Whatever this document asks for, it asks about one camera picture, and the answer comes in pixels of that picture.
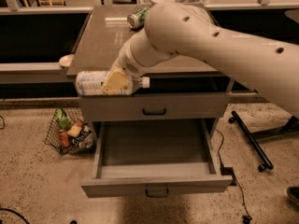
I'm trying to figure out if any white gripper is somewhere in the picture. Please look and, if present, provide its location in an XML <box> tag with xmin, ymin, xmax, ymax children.
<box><xmin>102</xmin><ymin>42</ymin><xmax>146</xmax><ymax>94</ymax></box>

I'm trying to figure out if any clear plastic water bottle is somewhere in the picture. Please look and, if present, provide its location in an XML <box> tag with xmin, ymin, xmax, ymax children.
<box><xmin>76</xmin><ymin>71</ymin><xmax>150</xmax><ymax>96</ymax></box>

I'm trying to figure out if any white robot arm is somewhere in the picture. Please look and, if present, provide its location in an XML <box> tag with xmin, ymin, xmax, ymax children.
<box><xmin>103</xmin><ymin>2</ymin><xmax>299</xmax><ymax>118</ymax></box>

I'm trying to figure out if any closed grey drawer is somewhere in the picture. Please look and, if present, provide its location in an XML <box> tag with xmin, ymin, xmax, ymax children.
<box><xmin>78</xmin><ymin>92</ymin><xmax>229</xmax><ymax>121</ymax></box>

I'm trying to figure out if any open grey drawer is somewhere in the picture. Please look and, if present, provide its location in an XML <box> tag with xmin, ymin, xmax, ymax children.
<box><xmin>81</xmin><ymin>119</ymin><xmax>233</xmax><ymax>198</ymax></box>

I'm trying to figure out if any round tan disc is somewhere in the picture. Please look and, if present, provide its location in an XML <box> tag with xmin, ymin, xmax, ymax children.
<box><xmin>59</xmin><ymin>54</ymin><xmax>74</xmax><ymax>67</ymax></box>

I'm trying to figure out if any green snack bag in basket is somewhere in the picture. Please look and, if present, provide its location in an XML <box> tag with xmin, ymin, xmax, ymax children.
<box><xmin>54</xmin><ymin>108</ymin><xmax>72</xmax><ymax>130</ymax></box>

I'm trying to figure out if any yellow item in basket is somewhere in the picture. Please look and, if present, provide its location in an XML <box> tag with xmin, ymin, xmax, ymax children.
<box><xmin>66</xmin><ymin>124</ymin><xmax>81</xmax><ymax>137</ymax></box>

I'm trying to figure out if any green soda can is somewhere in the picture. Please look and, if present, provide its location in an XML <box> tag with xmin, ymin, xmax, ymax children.
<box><xmin>127</xmin><ymin>7</ymin><xmax>150</xmax><ymax>30</ymax></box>

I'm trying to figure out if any black wheeled stand base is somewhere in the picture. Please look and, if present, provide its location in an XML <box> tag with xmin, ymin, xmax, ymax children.
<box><xmin>229</xmin><ymin>111</ymin><xmax>299</xmax><ymax>172</ymax></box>

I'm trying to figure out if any black wire basket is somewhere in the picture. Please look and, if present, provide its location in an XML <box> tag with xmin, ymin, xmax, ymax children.
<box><xmin>45</xmin><ymin>107</ymin><xmax>95</xmax><ymax>155</ymax></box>

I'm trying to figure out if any black power cable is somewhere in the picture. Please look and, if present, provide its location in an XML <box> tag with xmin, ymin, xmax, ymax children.
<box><xmin>215</xmin><ymin>128</ymin><xmax>253</xmax><ymax>224</ymax></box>

